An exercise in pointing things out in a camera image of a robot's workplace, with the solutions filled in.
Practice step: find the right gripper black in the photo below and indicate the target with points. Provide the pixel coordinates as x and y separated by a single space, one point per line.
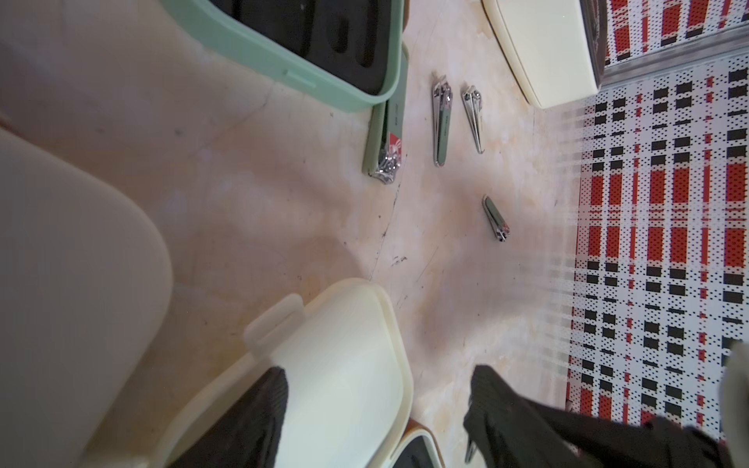
657 443

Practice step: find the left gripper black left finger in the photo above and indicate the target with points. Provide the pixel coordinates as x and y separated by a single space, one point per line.
249 433

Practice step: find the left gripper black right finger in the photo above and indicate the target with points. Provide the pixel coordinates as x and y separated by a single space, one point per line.
506 431

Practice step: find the cream case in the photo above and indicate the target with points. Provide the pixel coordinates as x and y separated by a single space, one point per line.
86 281
351 388

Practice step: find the small silver clipper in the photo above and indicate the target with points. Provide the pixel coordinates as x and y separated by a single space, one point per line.
473 104

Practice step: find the green nail clipper case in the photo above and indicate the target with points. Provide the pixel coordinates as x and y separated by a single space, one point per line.
346 54

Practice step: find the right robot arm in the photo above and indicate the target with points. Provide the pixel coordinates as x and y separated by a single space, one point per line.
733 406

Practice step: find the green clipper right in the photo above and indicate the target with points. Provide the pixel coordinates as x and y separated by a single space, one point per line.
499 226

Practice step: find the large green nail clipper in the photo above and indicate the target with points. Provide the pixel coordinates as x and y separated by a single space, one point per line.
384 148

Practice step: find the small green nail clipper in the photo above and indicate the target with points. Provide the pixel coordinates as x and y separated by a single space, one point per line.
442 101

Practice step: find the cream tissue box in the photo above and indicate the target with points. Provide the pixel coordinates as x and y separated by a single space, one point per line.
556 49

